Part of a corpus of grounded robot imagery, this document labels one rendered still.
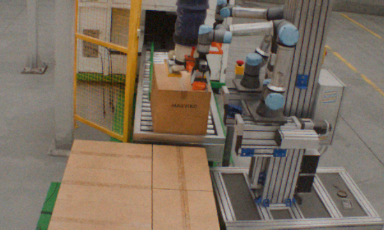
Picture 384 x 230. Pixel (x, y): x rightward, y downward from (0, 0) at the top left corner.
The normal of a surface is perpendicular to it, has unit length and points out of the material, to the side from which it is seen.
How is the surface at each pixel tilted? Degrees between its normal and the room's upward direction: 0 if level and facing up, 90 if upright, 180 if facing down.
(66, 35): 90
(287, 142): 90
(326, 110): 90
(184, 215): 0
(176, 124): 90
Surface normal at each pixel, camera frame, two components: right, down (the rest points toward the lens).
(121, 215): 0.10, -0.90
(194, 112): 0.14, 0.43
